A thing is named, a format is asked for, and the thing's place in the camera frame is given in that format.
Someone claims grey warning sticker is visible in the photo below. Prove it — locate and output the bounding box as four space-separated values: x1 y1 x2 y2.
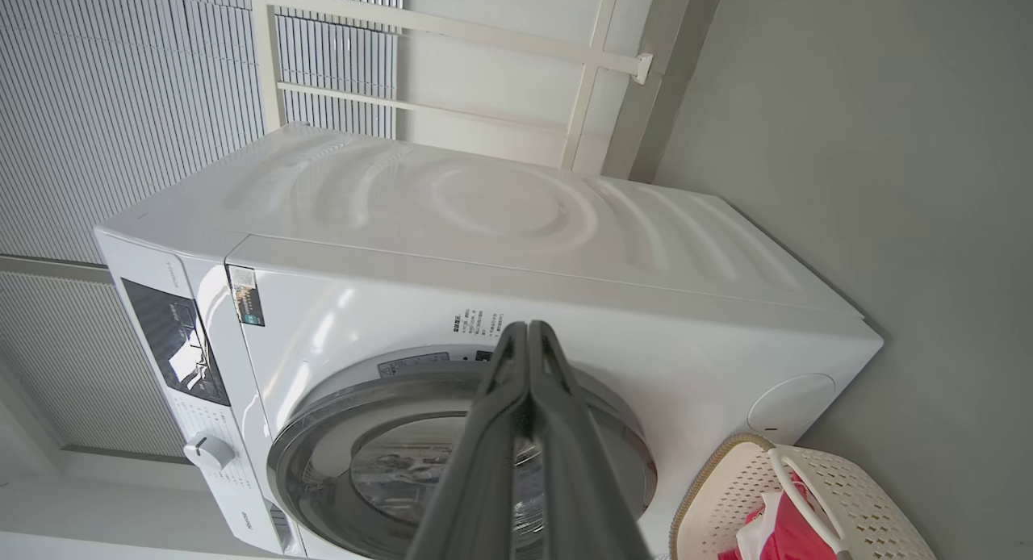
377 351 452 378

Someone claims red garment with white print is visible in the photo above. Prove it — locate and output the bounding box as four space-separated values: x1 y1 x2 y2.
717 478 818 560

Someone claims white metal railing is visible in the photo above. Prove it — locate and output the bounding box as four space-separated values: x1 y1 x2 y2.
248 0 655 174

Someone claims dark round glass washer door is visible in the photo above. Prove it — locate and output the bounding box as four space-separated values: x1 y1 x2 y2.
266 358 659 560

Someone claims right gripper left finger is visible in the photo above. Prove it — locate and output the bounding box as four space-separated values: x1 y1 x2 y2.
405 320 531 560

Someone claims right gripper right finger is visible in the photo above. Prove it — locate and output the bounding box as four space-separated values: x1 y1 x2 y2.
525 320 654 560

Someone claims white front-load washing machine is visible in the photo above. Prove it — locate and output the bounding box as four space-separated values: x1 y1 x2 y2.
92 122 885 560

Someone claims white control dial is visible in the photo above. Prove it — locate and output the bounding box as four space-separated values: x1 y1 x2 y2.
183 434 236 471

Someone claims cream perforated laundry basket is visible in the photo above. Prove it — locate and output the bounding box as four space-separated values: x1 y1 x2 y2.
669 433 939 560

